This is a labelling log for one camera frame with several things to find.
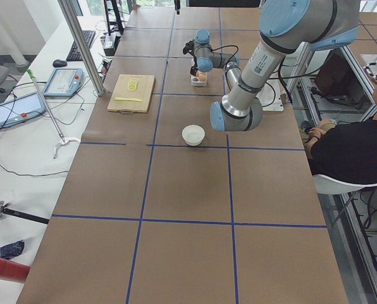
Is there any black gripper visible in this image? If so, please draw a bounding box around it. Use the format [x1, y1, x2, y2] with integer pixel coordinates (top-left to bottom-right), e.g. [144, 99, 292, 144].
[190, 65, 199, 76]

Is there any brown egg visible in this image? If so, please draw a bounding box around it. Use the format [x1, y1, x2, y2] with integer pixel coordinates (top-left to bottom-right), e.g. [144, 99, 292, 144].
[198, 73, 207, 82]

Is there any clear plastic egg box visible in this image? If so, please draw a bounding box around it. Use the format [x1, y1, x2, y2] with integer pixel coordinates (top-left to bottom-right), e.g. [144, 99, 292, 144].
[191, 71, 207, 87]

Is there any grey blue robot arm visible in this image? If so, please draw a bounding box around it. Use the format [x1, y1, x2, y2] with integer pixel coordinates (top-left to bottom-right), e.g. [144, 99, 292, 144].
[210, 1, 360, 132]
[182, 29, 241, 90]

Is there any lemon slice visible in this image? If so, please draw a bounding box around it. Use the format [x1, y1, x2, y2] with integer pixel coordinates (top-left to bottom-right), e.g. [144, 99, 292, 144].
[127, 80, 139, 91]

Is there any white ceramic bowl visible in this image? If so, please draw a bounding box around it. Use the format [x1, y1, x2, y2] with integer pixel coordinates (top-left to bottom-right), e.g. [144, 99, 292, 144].
[182, 125, 205, 146]

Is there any wooden cutting board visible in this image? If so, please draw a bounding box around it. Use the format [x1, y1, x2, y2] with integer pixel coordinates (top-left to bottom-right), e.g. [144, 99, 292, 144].
[107, 74, 155, 113]

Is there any yellow plastic knife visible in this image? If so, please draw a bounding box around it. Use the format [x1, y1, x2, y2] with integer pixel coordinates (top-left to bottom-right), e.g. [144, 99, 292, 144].
[114, 97, 143, 102]

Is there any black keyboard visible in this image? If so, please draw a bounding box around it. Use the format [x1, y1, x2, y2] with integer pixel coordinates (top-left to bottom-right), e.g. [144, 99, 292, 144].
[66, 30, 96, 62]

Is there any teach pendant tablet rear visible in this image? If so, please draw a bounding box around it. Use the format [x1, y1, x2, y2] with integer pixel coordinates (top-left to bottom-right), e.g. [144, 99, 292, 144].
[43, 68, 83, 98]

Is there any teach pendant tablet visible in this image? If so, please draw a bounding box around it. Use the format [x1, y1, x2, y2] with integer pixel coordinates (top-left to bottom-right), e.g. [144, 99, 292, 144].
[0, 92, 46, 129]
[43, 68, 83, 98]

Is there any black computer mouse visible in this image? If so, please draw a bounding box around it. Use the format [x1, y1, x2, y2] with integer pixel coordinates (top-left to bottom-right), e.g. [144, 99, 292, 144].
[52, 60, 68, 68]

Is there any reacher grabber stick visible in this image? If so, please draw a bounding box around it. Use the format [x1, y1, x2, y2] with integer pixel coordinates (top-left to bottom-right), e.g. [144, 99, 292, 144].
[27, 69, 81, 160]

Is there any white chair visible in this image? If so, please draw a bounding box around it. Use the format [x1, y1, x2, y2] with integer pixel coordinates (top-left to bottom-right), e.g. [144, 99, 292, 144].
[312, 173, 377, 227]

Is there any teach pendant tablet front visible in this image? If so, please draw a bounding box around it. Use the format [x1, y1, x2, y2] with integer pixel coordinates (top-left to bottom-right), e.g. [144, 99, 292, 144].
[0, 92, 46, 129]

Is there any seated person in black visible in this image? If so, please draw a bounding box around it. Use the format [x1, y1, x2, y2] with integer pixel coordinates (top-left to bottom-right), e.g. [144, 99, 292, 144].
[299, 77, 377, 184]

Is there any red cylinder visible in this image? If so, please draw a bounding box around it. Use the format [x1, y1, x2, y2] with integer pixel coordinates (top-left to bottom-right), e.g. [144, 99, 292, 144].
[0, 258, 30, 284]

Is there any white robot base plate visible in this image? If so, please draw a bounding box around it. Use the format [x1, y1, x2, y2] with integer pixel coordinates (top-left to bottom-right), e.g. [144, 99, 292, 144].
[257, 80, 284, 111]

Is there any aluminium frame post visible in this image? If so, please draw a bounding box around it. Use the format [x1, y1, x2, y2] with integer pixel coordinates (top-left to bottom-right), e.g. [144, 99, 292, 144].
[58, 0, 105, 96]

